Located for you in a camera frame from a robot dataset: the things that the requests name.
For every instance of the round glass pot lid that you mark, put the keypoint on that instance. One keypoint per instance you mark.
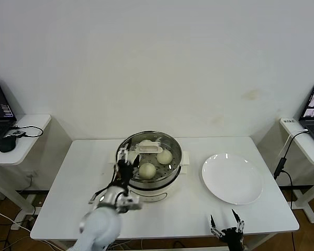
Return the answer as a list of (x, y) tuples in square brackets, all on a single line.
[(149, 149)]

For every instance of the white side desk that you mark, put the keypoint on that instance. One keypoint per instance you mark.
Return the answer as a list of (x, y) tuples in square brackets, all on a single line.
[(303, 151), (28, 125)]

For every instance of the white labelled remote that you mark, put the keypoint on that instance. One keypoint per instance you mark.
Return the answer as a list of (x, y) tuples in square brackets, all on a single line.
[(290, 125)]

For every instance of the cream electric cooker base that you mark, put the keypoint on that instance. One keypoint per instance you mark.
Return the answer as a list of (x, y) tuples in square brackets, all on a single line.
[(157, 196)]

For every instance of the black computer mouse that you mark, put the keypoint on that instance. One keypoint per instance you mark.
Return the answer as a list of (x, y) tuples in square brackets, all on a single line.
[(7, 143)]

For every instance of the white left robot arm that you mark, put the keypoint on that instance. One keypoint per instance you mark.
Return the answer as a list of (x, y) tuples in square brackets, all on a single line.
[(102, 225)]

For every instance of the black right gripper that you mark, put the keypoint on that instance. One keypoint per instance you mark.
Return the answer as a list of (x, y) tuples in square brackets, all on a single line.
[(233, 236)]

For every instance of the steel perforated steamer basket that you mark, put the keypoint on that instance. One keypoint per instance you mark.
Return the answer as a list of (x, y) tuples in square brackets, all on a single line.
[(162, 174)]

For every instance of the white steamed baozi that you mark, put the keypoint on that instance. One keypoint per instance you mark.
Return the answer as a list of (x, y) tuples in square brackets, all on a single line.
[(146, 142), (164, 157), (147, 170)]

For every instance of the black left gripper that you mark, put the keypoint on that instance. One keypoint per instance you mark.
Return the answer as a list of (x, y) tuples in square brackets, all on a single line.
[(125, 173)]

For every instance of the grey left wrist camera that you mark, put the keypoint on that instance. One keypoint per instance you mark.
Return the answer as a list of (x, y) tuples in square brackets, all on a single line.
[(128, 204)]

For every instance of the white round plate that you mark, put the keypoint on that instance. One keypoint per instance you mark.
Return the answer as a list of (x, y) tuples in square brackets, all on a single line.
[(230, 180)]

